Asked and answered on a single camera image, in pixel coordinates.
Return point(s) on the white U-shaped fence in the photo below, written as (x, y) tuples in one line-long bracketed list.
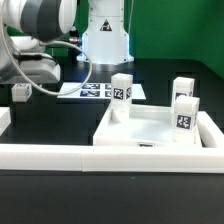
[(209, 159)]

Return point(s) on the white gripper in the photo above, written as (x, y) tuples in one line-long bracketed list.
[(39, 67)]

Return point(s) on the white marker sheet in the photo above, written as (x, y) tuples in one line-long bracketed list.
[(97, 91)]

